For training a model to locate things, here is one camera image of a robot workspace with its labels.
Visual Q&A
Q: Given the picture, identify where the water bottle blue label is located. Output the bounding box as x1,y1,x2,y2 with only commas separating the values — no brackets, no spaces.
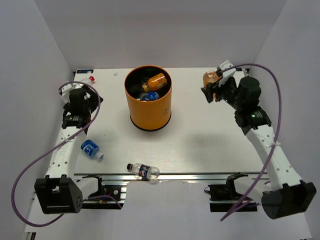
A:
140,91,160,102

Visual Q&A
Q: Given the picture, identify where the clear bottle red cap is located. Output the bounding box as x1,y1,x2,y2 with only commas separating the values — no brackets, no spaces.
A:
74,76,95,88

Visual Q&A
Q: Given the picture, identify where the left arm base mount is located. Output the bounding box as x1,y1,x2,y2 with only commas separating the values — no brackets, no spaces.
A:
73,175,125,210

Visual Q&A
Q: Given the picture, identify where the small orange juice bottle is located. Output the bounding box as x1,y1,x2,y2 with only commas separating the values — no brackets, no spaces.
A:
141,73,168,93

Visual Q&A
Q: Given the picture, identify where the orange cylindrical bin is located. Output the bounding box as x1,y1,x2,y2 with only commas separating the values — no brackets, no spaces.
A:
124,65,172,132

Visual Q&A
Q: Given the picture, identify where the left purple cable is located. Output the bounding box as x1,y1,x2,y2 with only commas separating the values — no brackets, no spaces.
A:
10,81,123,228

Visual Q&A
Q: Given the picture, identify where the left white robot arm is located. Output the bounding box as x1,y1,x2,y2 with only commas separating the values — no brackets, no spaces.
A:
34,84,106,215

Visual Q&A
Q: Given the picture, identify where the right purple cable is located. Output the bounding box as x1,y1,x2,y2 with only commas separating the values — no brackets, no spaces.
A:
219,63,283,222

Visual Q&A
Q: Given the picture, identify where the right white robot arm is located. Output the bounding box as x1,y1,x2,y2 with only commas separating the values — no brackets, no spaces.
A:
201,77,317,220

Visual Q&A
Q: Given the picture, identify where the clear pepsi bottle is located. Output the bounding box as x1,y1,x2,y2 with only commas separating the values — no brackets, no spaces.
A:
126,163,160,181

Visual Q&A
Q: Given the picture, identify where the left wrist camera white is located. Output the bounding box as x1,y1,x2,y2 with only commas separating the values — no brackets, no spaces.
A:
58,82,83,96

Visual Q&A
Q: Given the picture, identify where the green plastic bottle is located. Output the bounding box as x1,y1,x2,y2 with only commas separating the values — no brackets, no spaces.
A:
128,84,144,98

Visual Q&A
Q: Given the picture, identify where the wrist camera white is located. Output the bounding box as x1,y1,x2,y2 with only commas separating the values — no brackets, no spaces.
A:
216,60,236,87
58,82,83,96

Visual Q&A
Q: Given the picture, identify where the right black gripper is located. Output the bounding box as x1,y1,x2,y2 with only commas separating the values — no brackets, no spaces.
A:
200,75,243,111

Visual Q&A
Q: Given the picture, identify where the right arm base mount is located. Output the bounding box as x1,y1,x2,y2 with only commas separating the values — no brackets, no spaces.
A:
204,172,249,213

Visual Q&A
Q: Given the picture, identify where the blue table label left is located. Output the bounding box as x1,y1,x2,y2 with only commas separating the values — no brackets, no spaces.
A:
76,69,94,74

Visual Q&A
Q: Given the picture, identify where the purple cable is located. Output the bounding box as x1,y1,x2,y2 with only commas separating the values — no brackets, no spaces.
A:
219,63,283,222
10,81,123,228

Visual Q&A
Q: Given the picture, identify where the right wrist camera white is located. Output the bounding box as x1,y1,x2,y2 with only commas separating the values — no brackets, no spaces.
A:
216,60,236,87

